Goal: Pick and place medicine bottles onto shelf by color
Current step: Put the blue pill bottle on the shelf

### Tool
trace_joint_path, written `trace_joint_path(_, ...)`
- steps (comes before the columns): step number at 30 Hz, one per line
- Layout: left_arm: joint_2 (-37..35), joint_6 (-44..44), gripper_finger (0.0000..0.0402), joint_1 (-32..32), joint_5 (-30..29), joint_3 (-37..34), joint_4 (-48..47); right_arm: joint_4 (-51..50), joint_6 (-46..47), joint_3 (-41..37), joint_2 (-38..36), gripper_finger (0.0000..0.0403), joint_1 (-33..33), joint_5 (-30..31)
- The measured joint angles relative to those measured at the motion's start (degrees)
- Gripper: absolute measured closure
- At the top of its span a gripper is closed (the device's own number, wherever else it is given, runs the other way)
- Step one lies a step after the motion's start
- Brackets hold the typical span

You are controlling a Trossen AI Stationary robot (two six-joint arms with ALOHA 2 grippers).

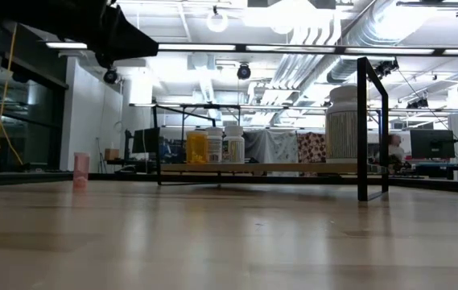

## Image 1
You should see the black aluminium table frame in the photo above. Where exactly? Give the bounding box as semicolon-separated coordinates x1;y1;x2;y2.
0;171;458;197

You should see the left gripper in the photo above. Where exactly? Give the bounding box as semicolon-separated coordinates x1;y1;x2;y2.
39;0;159;69

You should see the grey draped cloth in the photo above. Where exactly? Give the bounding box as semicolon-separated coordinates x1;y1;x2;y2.
244;129;299;165

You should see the pink vial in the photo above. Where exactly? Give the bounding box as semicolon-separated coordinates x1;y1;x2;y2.
72;151;92;189

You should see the black clamp mounted camera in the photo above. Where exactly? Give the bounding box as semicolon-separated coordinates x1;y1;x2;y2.
374;58;399;78

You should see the black beam with light strips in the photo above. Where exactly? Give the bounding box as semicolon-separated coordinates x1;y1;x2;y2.
45;39;458;57

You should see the floral patterned cloth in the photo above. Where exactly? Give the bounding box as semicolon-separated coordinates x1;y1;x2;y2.
296;132;327;164

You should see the orange vial white cap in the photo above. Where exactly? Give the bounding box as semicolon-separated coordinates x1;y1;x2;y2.
185;129;209;164

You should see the white bottle yellow striped label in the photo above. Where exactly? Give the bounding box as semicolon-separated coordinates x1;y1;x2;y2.
222;125;246;164

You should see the small black computer monitor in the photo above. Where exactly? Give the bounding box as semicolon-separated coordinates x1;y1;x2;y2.
131;127;161;154

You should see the black round ceiling camera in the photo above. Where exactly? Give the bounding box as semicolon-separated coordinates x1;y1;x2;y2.
236;63;252;81
102;67;119;85

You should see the wooden shelf black metal frame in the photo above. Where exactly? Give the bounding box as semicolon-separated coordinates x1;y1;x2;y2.
151;56;390;202

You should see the person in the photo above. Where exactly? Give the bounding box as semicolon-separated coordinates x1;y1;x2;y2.
386;133;407;163

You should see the large white bottle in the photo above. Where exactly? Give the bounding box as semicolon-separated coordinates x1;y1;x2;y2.
324;85;359;164

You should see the wide black computer monitor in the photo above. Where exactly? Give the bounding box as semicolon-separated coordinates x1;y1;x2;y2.
409;128;456;160

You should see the white ring lamp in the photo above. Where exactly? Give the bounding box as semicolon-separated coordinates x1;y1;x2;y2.
206;10;229;33

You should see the white bottle blue edged label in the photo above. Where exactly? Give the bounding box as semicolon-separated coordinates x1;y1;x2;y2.
205;126;225;164

